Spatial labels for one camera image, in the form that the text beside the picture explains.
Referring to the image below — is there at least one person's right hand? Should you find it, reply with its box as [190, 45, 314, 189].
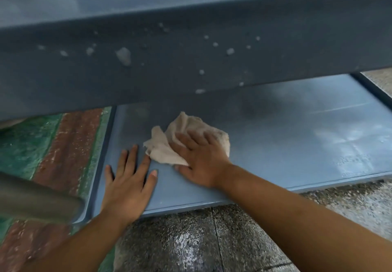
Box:
[170, 130, 235, 190]

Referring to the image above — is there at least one person's left hand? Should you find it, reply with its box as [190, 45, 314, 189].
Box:
[100, 145, 159, 225]

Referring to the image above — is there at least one white cleaning cloth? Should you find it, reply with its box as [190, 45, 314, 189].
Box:
[143, 111, 231, 167]

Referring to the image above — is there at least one blue plastic cart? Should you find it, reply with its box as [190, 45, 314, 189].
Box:
[0, 0, 392, 225]

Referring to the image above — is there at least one person's left forearm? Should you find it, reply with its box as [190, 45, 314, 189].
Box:
[21, 210, 132, 272]

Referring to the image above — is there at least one person's right forearm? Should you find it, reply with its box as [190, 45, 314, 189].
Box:
[217, 164, 392, 272]

